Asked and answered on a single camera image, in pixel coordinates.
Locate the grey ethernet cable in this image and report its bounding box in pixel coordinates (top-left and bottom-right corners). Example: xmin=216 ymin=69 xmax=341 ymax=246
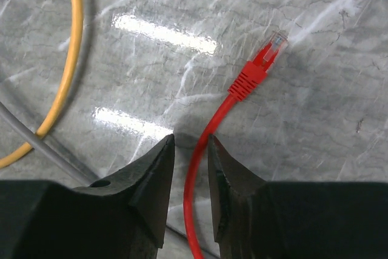
xmin=0 ymin=0 xmax=219 ymax=259

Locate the red ethernet cable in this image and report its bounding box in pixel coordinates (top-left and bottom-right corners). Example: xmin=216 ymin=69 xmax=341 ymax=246
xmin=182 ymin=30 xmax=289 ymax=259

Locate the yellow ethernet cable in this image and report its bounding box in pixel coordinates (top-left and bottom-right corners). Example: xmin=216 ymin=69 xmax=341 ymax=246
xmin=0 ymin=0 xmax=84 ymax=169

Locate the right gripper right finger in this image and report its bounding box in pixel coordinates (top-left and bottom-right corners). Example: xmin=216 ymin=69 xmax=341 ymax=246
xmin=207 ymin=135 xmax=264 ymax=258

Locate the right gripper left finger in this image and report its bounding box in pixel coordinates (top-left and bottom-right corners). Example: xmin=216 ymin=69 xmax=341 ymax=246
xmin=76 ymin=134 xmax=175 ymax=248

